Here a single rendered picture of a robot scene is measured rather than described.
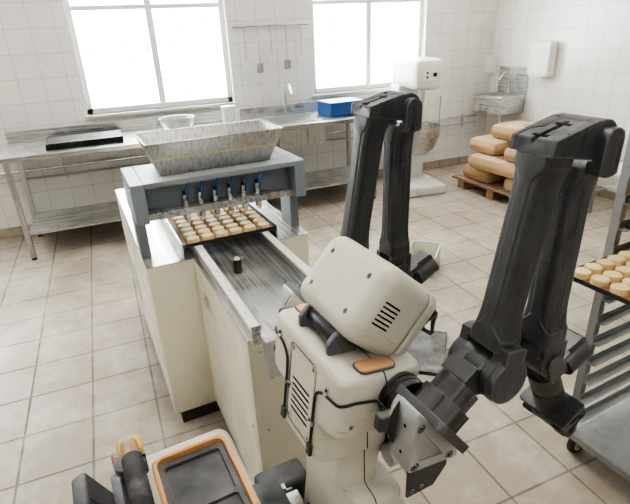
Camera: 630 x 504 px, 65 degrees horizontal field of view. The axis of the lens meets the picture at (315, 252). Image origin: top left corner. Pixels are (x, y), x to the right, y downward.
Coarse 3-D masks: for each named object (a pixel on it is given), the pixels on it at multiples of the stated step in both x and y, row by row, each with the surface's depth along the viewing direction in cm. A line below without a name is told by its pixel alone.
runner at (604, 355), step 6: (618, 342) 191; (624, 342) 193; (606, 348) 188; (612, 348) 190; (618, 348) 192; (624, 348) 192; (594, 354) 185; (600, 354) 187; (606, 354) 189; (612, 354) 189; (618, 354) 188; (588, 360) 184; (594, 360) 186; (600, 360) 186; (606, 360) 186; (594, 366) 183
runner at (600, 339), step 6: (624, 324) 188; (606, 330) 183; (612, 330) 185; (618, 330) 187; (624, 330) 187; (594, 336) 180; (600, 336) 182; (606, 336) 184; (612, 336) 184; (618, 336) 184; (594, 342) 181; (600, 342) 181; (606, 342) 181
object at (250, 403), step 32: (224, 256) 204; (256, 256) 203; (256, 288) 178; (224, 320) 171; (256, 320) 158; (224, 352) 185; (256, 352) 150; (224, 384) 201; (256, 384) 154; (224, 416) 220; (256, 416) 159; (256, 448) 168; (288, 448) 170
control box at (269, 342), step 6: (270, 336) 149; (264, 342) 147; (270, 342) 147; (264, 348) 149; (270, 348) 148; (264, 354) 151; (270, 354) 149; (270, 360) 149; (270, 366) 150; (276, 366) 151; (270, 372) 151; (276, 372) 152; (270, 378) 152
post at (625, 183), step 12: (624, 156) 155; (624, 168) 156; (624, 180) 157; (624, 192) 158; (624, 204) 160; (612, 216) 163; (624, 216) 162; (612, 228) 164; (612, 240) 165; (600, 300) 174; (600, 312) 177; (588, 324) 181; (588, 336) 182; (588, 372) 188; (576, 384) 192; (576, 396) 193
